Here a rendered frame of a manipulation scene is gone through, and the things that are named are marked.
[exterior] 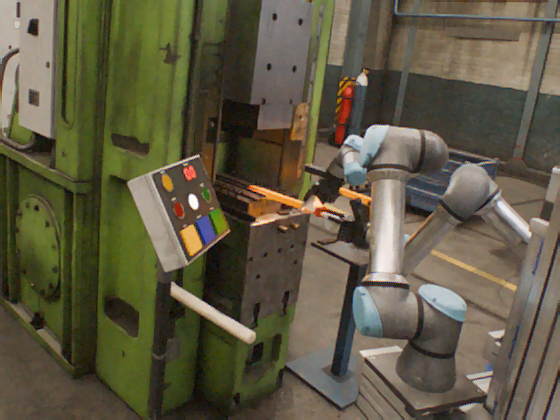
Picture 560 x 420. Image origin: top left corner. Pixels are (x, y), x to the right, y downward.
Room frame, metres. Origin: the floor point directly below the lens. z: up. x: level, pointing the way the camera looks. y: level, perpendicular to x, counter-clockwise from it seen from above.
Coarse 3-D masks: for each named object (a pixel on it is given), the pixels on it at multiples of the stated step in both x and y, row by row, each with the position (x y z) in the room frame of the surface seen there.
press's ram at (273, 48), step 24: (240, 0) 1.98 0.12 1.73; (264, 0) 1.91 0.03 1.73; (288, 0) 2.01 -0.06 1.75; (240, 24) 1.97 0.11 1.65; (264, 24) 1.92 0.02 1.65; (288, 24) 2.02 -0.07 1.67; (240, 48) 1.96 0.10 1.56; (264, 48) 1.93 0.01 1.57; (288, 48) 2.03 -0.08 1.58; (240, 72) 1.95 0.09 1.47; (264, 72) 1.95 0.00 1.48; (288, 72) 2.05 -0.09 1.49; (240, 96) 1.94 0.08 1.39; (264, 96) 1.96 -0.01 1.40; (288, 96) 2.06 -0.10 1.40
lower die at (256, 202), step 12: (216, 180) 2.20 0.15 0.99; (228, 180) 2.18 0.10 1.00; (240, 180) 2.24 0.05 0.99; (216, 192) 2.07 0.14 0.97; (240, 192) 2.05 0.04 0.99; (252, 192) 2.06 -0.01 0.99; (276, 192) 2.11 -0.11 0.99; (240, 204) 1.97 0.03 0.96; (252, 204) 1.96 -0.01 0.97; (264, 204) 2.01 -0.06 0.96; (276, 204) 2.07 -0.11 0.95
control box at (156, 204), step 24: (168, 168) 1.48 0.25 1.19; (144, 192) 1.38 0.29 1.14; (168, 192) 1.42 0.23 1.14; (192, 192) 1.55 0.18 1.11; (144, 216) 1.38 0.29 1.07; (168, 216) 1.37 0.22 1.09; (192, 216) 1.48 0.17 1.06; (168, 240) 1.36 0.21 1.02; (216, 240) 1.55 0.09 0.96; (168, 264) 1.36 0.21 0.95
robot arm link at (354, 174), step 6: (348, 156) 1.73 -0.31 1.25; (354, 156) 1.71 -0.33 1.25; (342, 162) 1.74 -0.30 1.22; (348, 162) 1.70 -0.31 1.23; (354, 162) 1.68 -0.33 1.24; (348, 168) 1.67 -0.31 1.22; (354, 168) 1.65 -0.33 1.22; (360, 168) 1.65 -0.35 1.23; (348, 174) 1.66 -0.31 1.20; (354, 174) 1.66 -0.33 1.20; (360, 174) 1.66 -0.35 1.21; (348, 180) 1.67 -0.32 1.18; (354, 180) 1.67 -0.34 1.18; (360, 180) 1.67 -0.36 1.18; (366, 180) 1.67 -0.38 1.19
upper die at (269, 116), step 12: (228, 108) 2.05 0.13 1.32; (240, 108) 2.01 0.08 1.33; (252, 108) 1.97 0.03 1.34; (264, 108) 1.96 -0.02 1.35; (276, 108) 2.01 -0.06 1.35; (288, 108) 2.07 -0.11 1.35; (228, 120) 2.05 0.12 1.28; (240, 120) 2.01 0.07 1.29; (252, 120) 1.96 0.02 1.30; (264, 120) 1.97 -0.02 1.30; (276, 120) 2.02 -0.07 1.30; (288, 120) 2.08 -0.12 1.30
